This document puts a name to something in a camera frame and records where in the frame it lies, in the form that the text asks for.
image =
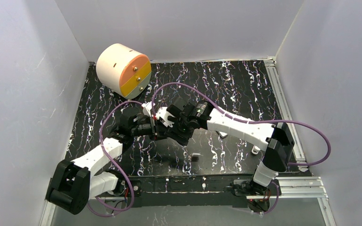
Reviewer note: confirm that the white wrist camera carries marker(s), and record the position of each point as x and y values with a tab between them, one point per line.
162	115
147	108

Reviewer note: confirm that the round three-colour drawer box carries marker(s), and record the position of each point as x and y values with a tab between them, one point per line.
125	71

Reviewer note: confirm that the long white remote control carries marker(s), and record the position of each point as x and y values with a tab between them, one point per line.
222	135

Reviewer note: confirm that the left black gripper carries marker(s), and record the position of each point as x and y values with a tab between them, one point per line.
149	128

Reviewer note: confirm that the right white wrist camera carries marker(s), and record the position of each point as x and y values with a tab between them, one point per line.
162	115

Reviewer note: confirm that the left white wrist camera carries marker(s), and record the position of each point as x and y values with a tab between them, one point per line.
147	108

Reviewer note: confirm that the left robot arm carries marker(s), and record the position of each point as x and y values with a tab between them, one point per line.
75	182

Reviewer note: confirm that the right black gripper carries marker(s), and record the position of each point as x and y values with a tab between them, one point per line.
175	130

